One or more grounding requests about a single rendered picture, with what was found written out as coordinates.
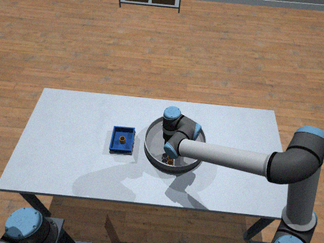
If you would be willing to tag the bronze bushing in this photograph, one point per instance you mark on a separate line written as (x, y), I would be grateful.
(171, 162)
(122, 139)

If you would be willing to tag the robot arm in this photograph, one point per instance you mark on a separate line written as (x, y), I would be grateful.
(228, 156)
(23, 225)

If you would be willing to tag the grey turntable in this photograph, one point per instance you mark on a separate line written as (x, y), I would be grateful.
(153, 146)

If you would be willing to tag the blue crate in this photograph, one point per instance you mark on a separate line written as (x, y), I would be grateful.
(115, 144)

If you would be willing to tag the steel bushing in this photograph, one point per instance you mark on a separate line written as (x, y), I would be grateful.
(164, 160)

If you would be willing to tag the white table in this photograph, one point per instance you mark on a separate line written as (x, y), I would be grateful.
(76, 151)

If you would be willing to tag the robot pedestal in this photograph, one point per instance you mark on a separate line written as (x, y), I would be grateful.
(56, 232)

